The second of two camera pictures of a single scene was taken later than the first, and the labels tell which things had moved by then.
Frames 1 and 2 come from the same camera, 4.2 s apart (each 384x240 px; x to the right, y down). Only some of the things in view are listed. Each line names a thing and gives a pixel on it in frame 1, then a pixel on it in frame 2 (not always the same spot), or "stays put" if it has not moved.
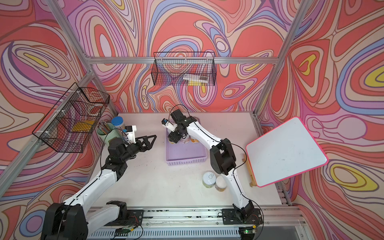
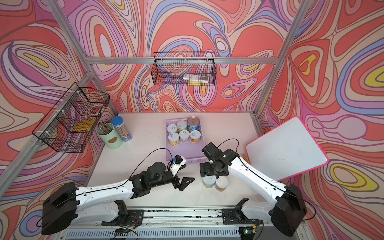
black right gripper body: x=177 y=134 → x=211 y=169
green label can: x=209 y=179 stays put
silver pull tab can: x=185 y=138 stays put
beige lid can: x=221 y=183 stays put
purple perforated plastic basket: x=181 y=153 stays put
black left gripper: x=145 y=146 → x=181 y=186
